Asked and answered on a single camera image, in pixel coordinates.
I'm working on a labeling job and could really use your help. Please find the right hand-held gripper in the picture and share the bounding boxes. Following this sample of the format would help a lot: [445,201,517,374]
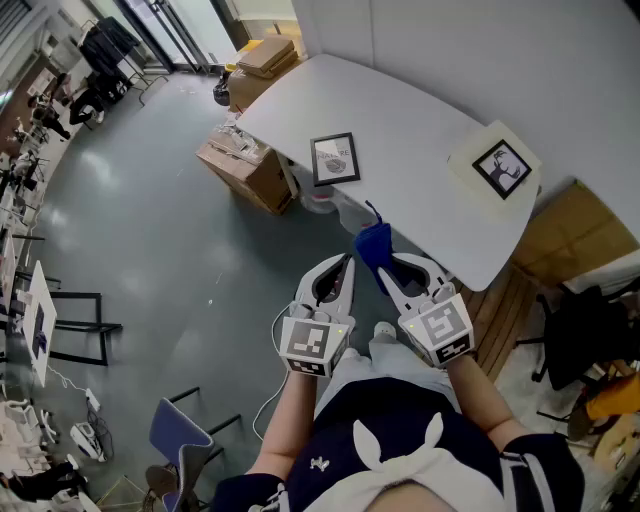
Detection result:
[377,252,476,371]

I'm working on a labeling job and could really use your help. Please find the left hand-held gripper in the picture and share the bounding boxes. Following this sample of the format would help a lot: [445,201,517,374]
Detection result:
[277,252,358,379]

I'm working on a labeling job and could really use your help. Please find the blue cloth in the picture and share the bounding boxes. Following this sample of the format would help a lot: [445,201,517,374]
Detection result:
[353,199,396,296]

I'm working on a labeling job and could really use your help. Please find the black picture frame nature print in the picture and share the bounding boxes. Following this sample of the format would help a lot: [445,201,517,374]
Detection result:
[309,132,362,188]

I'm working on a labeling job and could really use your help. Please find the person's right forearm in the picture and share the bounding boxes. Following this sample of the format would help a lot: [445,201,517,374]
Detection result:
[444,352,531,446]

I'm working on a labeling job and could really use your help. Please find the person's left forearm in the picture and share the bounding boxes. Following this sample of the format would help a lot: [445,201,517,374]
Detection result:
[247,369,321,476]

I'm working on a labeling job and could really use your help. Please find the person's light jeans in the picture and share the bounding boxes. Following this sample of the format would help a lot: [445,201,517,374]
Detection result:
[313,334,464,416]

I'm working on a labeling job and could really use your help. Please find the clear plastic bag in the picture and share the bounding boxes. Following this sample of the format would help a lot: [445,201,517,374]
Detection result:
[297,164,386,239]

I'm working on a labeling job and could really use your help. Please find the wooden pallet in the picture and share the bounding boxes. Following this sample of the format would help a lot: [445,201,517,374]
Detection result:
[457,264,539,384]

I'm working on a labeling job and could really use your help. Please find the person's navy shirt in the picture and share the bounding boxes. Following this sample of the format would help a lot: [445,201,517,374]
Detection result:
[212,377,586,512]

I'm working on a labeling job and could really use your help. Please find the open brown cardboard box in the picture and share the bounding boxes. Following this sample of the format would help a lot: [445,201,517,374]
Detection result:
[195,123,297,216]

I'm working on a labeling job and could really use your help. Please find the cream flat box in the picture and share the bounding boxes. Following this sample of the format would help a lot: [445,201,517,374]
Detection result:
[446,119,544,225]

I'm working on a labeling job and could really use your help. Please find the wide brown cardboard box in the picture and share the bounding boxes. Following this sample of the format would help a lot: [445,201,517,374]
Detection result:
[509,179,640,289]

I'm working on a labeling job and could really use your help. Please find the white table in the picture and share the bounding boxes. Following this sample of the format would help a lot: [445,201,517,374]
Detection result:
[234,53,542,293]

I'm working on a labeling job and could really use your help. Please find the pile of plastic packets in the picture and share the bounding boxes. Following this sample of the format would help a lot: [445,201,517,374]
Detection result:
[207,112,274,166]

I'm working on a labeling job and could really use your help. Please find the black office chair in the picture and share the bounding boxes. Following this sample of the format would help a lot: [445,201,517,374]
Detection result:
[514,282,640,426]

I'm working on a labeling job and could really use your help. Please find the white foam board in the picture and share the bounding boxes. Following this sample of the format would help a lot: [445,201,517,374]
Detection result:
[562,249,640,296]

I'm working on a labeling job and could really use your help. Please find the blue chair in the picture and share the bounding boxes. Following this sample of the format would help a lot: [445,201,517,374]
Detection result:
[148,386,244,512]

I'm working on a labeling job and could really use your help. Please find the large cardboard box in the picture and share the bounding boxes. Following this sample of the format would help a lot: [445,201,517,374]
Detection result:
[227,67,281,114]

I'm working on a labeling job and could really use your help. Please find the flat cardboard box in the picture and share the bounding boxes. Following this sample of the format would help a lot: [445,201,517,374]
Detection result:
[249,49,302,80]
[236,34,297,74]

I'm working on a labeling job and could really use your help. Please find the orange bag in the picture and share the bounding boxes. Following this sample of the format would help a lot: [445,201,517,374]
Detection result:
[567,372,640,441]

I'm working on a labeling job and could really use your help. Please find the brown round stool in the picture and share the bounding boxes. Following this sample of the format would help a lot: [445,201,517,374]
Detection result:
[144,464,179,501]

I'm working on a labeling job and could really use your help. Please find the yellow container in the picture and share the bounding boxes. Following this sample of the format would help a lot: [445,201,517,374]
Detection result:
[224,38,264,71]

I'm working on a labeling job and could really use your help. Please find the black legged work table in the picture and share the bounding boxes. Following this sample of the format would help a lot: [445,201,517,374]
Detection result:
[14,259,124,389]

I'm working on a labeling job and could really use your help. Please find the dark blue fabric piece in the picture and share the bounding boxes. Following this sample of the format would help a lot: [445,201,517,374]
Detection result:
[32,304,49,359]

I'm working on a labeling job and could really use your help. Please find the clothes rack with dark jackets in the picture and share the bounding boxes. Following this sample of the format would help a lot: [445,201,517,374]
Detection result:
[77,15,171,106]

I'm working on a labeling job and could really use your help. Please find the black-framed deer antler picture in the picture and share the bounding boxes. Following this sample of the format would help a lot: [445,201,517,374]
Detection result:
[471,139,533,201]

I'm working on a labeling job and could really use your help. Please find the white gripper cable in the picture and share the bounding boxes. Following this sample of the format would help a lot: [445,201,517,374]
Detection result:
[252,304,292,441]

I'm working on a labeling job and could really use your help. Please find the white device with cables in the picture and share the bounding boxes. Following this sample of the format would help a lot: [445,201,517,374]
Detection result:
[69,422,109,464]

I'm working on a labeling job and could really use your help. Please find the glass door with dark frame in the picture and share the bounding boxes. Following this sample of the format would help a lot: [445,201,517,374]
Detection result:
[114,0,236,74]

